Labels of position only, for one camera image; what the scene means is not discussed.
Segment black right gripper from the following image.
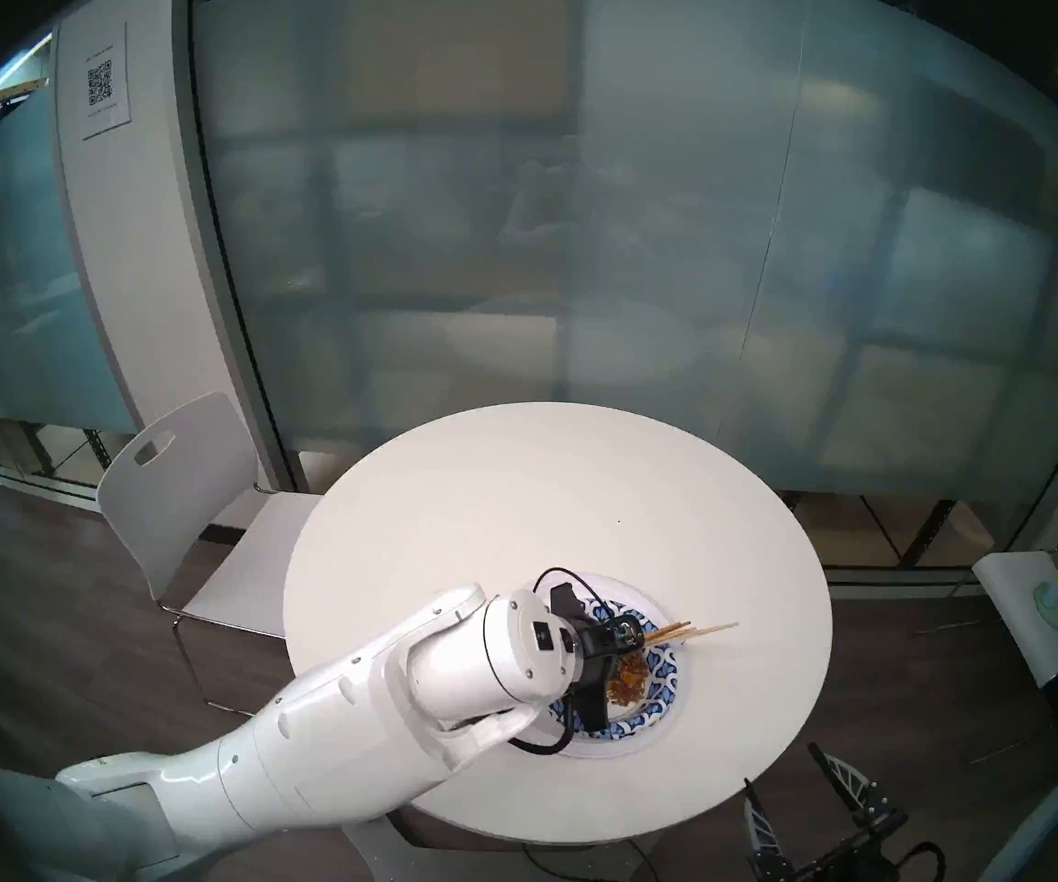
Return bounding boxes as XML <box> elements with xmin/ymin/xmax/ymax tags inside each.
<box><xmin>743</xmin><ymin>742</ymin><xmax>917</xmax><ymax>882</ymax></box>

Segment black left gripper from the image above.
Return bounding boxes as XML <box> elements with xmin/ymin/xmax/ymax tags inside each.
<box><xmin>549</xmin><ymin>584</ymin><xmax>649</xmax><ymax>732</ymax></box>

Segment large blue patterned paper bowl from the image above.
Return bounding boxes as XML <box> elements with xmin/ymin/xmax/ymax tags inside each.
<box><xmin>558</xmin><ymin>600</ymin><xmax>681</xmax><ymax>741</ymax></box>

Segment small white foam plate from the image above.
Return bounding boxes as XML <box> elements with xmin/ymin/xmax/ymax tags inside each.
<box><xmin>543</xmin><ymin>575</ymin><xmax>684</xmax><ymax>752</ymax></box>

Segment minced brown food leftovers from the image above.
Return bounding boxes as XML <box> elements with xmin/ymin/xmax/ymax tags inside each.
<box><xmin>607</xmin><ymin>652</ymin><xmax>652</xmax><ymax>707</ymax></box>

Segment large white foam plate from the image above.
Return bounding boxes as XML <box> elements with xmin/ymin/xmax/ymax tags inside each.
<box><xmin>538</xmin><ymin>572</ymin><xmax>688</xmax><ymax>760</ymax></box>

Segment white chair holding bottle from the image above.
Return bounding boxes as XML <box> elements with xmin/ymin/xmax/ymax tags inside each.
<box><xmin>972</xmin><ymin>548</ymin><xmax>1058</xmax><ymax>743</ymax></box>

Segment black metal shelf brace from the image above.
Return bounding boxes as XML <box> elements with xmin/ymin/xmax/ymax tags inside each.
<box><xmin>896</xmin><ymin>499</ymin><xmax>957</xmax><ymax>567</ymax></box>

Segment QR code paper sign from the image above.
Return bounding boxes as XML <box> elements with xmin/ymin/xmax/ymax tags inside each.
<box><xmin>79</xmin><ymin>21</ymin><xmax>132</xmax><ymax>141</ymax></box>

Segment black floor cable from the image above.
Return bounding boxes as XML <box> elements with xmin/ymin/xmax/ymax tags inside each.
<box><xmin>522</xmin><ymin>842</ymin><xmax>660</xmax><ymax>882</ymax></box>

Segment white chair with handle hole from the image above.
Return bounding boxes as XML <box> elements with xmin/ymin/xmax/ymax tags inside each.
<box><xmin>96</xmin><ymin>391</ymin><xmax>323</xmax><ymax>711</ymax></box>

